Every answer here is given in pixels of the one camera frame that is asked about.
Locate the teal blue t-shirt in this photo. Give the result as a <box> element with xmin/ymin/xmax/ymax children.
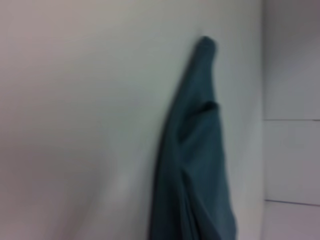
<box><xmin>151</xmin><ymin>35</ymin><xmax>238</xmax><ymax>240</ymax></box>

